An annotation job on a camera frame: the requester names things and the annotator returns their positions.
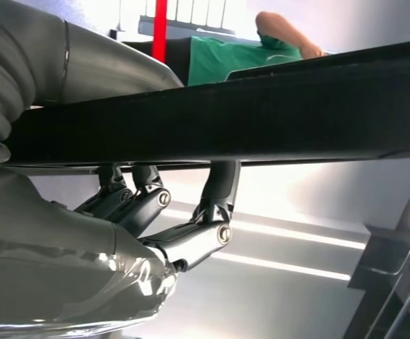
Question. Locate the person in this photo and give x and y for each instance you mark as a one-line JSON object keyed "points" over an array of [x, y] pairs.
{"points": [[226, 61]]}

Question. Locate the red barrier belt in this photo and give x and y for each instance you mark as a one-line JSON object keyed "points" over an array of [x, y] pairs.
{"points": [[160, 28]]}

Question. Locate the grey metal railing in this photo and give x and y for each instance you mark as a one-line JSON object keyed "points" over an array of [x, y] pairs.
{"points": [[176, 25]]}

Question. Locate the steel side table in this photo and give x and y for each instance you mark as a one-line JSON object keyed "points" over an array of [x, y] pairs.
{"points": [[374, 262]]}

